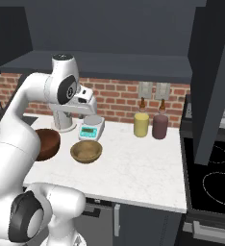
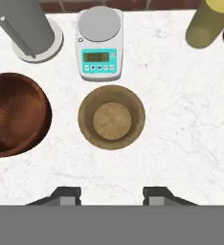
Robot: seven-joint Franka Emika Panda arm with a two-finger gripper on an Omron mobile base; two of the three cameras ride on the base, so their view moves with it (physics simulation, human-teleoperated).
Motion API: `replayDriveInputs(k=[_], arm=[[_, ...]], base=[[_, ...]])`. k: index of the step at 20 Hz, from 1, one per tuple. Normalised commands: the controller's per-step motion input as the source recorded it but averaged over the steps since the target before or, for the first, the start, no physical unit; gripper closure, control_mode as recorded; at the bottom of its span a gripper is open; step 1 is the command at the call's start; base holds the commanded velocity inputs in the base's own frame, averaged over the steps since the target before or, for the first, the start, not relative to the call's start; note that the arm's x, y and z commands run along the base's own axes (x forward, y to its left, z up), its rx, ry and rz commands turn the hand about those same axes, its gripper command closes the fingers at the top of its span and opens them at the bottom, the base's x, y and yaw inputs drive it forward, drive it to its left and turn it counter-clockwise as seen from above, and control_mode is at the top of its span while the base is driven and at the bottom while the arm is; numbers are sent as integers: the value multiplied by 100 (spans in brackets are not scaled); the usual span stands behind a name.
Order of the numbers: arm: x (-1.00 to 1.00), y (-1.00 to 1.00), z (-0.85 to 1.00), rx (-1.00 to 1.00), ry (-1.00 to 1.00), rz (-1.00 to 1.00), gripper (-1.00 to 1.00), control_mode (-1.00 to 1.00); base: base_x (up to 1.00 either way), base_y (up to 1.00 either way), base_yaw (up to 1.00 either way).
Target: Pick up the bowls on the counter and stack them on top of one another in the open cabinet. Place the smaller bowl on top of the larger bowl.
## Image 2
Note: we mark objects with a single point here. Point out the white digital kitchen scale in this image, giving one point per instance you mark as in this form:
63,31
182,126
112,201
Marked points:
99,44

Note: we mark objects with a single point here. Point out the large reddish-brown wooden bowl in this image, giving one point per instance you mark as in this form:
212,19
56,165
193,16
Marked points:
16,115

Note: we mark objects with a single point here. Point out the small tan wooden bowl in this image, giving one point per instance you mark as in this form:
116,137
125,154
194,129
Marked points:
111,117

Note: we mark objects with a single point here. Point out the grey paper towel holder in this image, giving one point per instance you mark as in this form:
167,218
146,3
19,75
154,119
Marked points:
27,28

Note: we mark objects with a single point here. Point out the yellow-green glass bottle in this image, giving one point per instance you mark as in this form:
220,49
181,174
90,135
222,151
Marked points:
208,24

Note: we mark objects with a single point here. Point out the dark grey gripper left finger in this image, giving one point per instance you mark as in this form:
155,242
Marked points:
66,194

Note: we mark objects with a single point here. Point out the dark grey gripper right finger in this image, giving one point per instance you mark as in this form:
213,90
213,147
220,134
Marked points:
157,194

